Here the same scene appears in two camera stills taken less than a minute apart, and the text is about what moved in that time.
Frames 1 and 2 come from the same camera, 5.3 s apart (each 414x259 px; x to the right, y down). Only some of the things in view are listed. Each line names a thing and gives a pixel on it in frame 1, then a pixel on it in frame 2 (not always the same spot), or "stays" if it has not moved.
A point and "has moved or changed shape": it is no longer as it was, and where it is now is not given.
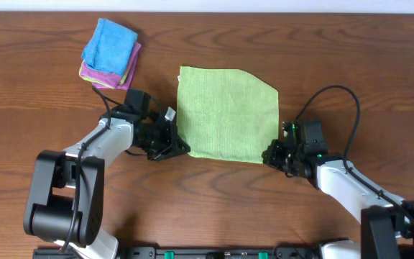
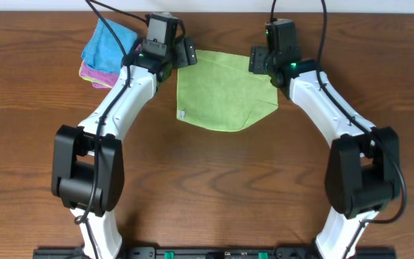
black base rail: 195,252 stays
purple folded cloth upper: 107,78 stays
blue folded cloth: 111,48 stays
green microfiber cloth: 226,114 has moved or changed shape
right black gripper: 270,155 -> 258,54
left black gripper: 170,147 -> 182,61
